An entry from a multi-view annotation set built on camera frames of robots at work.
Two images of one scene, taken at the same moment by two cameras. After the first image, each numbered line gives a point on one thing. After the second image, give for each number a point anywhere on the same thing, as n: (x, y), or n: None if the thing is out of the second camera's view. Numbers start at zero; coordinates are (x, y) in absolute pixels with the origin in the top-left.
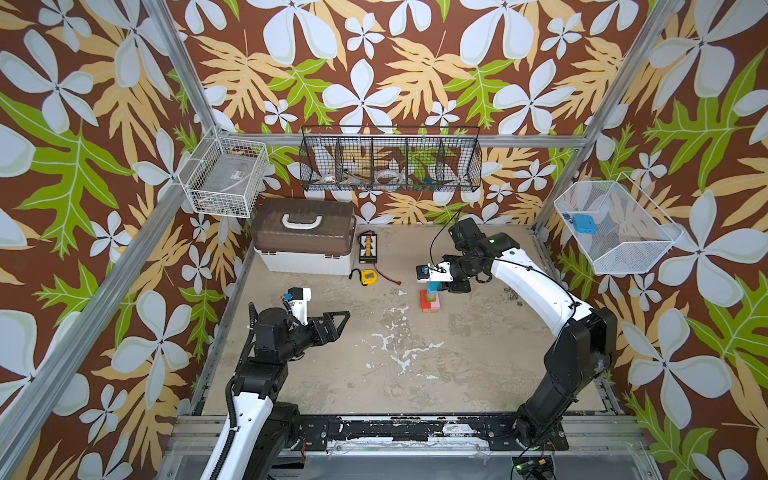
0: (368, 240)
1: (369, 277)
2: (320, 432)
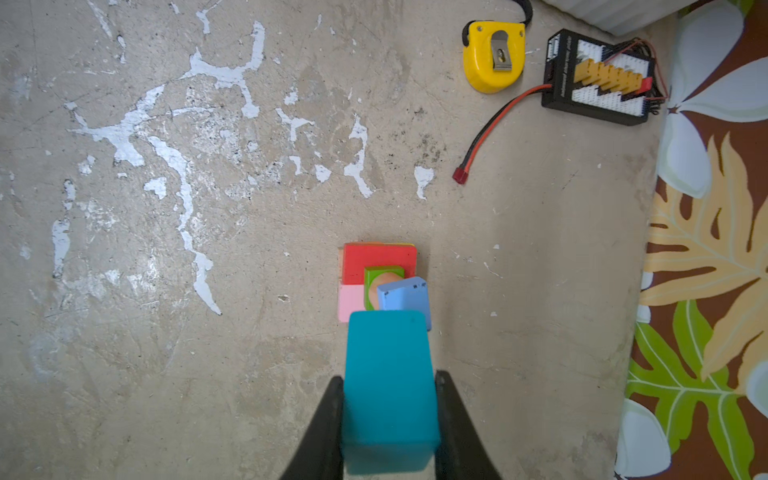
0: (620, 82)
1: (494, 54)
2: None
